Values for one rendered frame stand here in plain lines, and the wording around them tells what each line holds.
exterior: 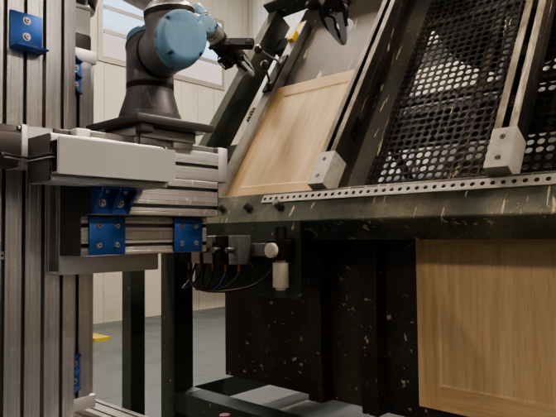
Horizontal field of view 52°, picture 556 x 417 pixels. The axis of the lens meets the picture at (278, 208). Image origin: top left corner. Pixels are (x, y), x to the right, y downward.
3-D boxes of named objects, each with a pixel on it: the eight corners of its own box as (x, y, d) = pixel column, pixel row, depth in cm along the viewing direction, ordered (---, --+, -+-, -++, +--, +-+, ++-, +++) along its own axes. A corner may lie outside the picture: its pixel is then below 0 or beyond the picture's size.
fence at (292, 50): (217, 204, 215) (210, 198, 213) (303, 29, 256) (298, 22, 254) (226, 204, 212) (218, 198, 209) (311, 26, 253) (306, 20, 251)
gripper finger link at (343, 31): (361, 38, 166) (352, 6, 163) (351, 43, 162) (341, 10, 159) (352, 40, 168) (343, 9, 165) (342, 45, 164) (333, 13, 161)
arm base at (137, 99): (141, 116, 130) (141, 73, 131) (106, 125, 141) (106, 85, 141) (194, 125, 142) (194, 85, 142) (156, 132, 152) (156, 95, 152)
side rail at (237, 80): (186, 215, 236) (167, 200, 229) (281, 30, 283) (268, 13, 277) (195, 215, 232) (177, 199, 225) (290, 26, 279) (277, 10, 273)
